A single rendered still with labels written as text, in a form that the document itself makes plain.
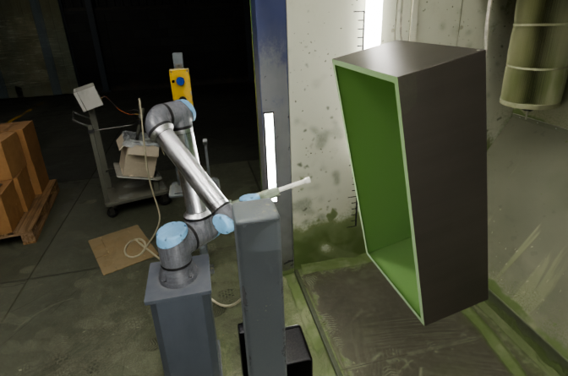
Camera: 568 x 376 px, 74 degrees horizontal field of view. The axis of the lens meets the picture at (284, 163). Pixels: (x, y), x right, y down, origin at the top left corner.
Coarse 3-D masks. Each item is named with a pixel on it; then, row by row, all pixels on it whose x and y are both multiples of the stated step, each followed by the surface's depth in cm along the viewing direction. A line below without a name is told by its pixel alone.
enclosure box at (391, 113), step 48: (384, 48) 175; (432, 48) 153; (384, 96) 196; (432, 96) 134; (480, 96) 140; (384, 144) 207; (432, 144) 142; (480, 144) 148; (384, 192) 218; (432, 192) 150; (480, 192) 156; (384, 240) 231; (432, 240) 159; (480, 240) 166; (432, 288) 169; (480, 288) 178
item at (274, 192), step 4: (300, 180) 200; (304, 180) 199; (308, 180) 199; (288, 184) 199; (292, 184) 198; (296, 184) 199; (300, 184) 199; (272, 188) 197; (276, 188) 196; (280, 188) 197; (284, 188) 198; (288, 188) 198; (260, 192) 197; (264, 192) 195; (268, 192) 195; (272, 192) 195; (276, 192) 196; (260, 196) 194; (264, 196) 195; (268, 196) 195; (272, 196) 196; (276, 196) 196; (228, 200) 193; (236, 200) 195
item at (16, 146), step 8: (0, 136) 354; (8, 136) 353; (16, 136) 368; (0, 144) 337; (8, 144) 351; (16, 144) 366; (0, 152) 339; (8, 152) 349; (16, 152) 364; (0, 160) 341; (8, 160) 347; (16, 160) 362; (24, 160) 378; (0, 168) 344; (8, 168) 345; (16, 168) 360; (0, 176) 346; (8, 176) 348
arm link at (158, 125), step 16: (160, 112) 164; (160, 128) 160; (160, 144) 162; (176, 144) 160; (176, 160) 158; (192, 160) 159; (192, 176) 156; (208, 176) 159; (208, 192) 154; (208, 208) 155; (224, 208) 152; (224, 224) 149
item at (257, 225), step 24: (240, 216) 42; (264, 216) 41; (240, 240) 41; (264, 240) 42; (240, 264) 43; (264, 264) 43; (240, 288) 47; (264, 288) 44; (264, 312) 46; (264, 336) 47; (264, 360) 48
